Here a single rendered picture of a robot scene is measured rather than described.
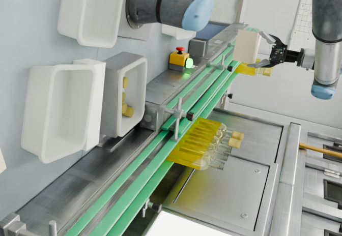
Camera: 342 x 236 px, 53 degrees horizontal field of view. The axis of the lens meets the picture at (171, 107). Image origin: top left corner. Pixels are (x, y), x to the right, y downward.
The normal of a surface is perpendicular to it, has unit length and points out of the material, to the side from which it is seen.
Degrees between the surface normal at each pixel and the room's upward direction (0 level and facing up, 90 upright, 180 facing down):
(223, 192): 90
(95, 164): 90
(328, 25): 98
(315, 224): 90
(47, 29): 0
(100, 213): 90
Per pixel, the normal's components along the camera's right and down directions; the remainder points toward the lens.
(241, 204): 0.09, -0.90
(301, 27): -0.37, 0.37
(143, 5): -0.11, 0.46
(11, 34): 0.92, 0.24
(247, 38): -0.33, 0.11
